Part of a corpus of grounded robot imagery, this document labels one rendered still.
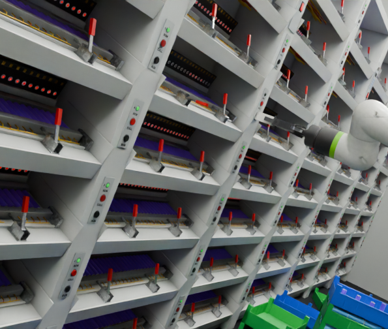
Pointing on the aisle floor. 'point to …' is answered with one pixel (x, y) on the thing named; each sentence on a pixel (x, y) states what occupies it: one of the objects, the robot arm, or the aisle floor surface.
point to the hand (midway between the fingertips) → (265, 118)
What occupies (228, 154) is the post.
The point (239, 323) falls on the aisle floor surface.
